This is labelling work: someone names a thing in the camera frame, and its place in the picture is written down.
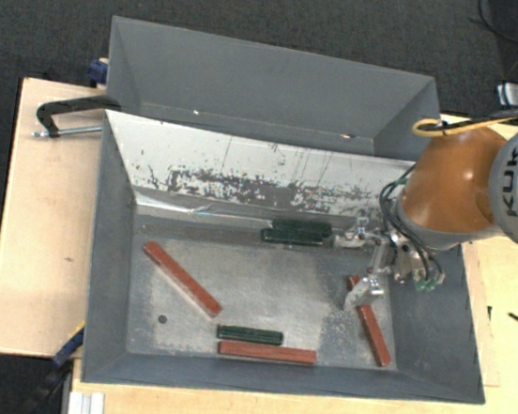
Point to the red-brown flat block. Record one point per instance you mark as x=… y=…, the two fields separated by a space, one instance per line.
x=268 y=352
x=183 y=280
x=377 y=335

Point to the dark green flat block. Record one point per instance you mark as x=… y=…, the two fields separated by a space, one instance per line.
x=290 y=237
x=249 y=334

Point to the grey metal bin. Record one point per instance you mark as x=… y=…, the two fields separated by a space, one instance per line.
x=248 y=285

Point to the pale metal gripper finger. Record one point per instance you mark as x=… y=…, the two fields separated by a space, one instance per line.
x=354 y=240
x=363 y=293

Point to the small black screw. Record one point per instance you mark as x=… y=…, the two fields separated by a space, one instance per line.
x=517 y=318

